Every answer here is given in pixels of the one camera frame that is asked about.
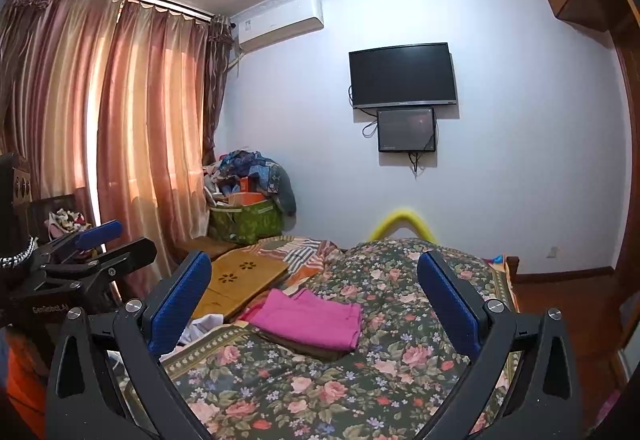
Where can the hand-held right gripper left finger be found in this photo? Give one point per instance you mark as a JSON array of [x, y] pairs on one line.
[[180, 302]]

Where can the dark floral bedspread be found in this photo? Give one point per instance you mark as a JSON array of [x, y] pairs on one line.
[[375, 370]]

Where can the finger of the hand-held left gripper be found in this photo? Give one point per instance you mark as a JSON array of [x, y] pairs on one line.
[[97, 234], [130, 254]]

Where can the orange box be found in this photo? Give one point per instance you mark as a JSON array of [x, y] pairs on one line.
[[247, 192]]

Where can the green patterned bag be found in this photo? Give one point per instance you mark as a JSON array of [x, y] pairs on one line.
[[247, 222]]

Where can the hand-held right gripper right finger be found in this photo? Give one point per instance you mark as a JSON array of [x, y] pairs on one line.
[[447, 305]]

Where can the white wall outlet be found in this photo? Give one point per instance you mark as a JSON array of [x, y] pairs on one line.
[[553, 251]]

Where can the pink pants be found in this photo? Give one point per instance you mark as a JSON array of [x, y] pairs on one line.
[[310, 317]]

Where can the small black wall monitor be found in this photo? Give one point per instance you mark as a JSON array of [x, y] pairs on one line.
[[406, 130]]

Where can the yellow foam tube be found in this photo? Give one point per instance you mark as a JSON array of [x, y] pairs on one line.
[[400, 215]]

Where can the wooden board with cutouts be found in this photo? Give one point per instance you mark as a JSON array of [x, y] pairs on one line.
[[240, 277]]

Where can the wooden bed frame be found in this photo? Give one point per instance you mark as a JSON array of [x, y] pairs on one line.
[[512, 280]]

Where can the olive green pants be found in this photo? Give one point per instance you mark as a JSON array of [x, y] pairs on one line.
[[300, 351]]

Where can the white cloth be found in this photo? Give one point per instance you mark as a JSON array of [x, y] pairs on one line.
[[202, 327]]

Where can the pink striped curtain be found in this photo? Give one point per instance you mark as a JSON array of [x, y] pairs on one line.
[[125, 120]]

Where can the pile of clothes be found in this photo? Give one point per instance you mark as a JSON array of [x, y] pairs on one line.
[[255, 167]]

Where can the striped cloth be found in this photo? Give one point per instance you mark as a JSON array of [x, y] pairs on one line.
[[305, 252]]

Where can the orange cloth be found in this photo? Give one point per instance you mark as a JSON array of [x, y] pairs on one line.
[[25, 380]]

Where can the white air conditioner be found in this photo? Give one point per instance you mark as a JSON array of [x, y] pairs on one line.
[[277, 25]]

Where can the black wall television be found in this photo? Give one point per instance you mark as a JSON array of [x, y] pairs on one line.
[[402, 75]]

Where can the dark wooden chair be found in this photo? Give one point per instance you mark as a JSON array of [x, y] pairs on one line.
[[55, 205]]

